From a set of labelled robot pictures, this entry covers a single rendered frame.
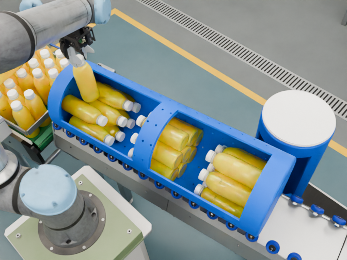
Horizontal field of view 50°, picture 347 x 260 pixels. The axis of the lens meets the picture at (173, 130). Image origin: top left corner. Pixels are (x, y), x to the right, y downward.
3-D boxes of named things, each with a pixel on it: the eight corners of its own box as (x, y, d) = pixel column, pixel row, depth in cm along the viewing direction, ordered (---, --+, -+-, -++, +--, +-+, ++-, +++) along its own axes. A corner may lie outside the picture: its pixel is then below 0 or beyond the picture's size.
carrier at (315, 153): (241, 185, 226) (237, 229, 209) (263, 86, 155) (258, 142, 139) (289, 193, 221) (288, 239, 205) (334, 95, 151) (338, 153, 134)
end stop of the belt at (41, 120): (29, 135, 155) (27, 131, 153) (28, 134, 156) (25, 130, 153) (91, 76, 174) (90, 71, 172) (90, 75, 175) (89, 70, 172)
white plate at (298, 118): (264, 85, 154) (264, 87, 155) (259, 140, 138) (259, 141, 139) (334, 93, 150) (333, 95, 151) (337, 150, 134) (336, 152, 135)
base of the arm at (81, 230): (70, 259, 98) (59, 247, 90) (34, 226, 104) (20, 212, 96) (110, 216, 104) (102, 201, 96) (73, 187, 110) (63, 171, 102)
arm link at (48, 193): (74, 233, 92) (57, 212, 81) (25, 223, 94) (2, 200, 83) (91, 190, 98) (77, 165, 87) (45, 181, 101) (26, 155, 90)
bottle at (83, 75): (104, 94, 141) (93, 59, 127) (91, 105, 138) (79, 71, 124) (90, 86, 144) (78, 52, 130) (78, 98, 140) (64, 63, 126)
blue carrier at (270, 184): (253, 248, 124) (262, 221, 100) (62, 137, 155) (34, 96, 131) (288, 180, 136) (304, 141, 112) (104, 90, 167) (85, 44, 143)
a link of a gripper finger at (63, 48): (65, 61, 119) (61, 37, 113) (62, 60, 120) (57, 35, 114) (76, 54, 122) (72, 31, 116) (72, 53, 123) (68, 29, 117)
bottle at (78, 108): (63, 93, 142) (98, 111, 136) (75, 94, 148) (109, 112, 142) (58, 110, 143) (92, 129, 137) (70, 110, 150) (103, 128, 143)
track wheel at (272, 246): (281, 246, 119) (282, 244, 121) (268, 239, 121) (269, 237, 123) (275, 257, 121) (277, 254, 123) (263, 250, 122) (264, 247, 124)
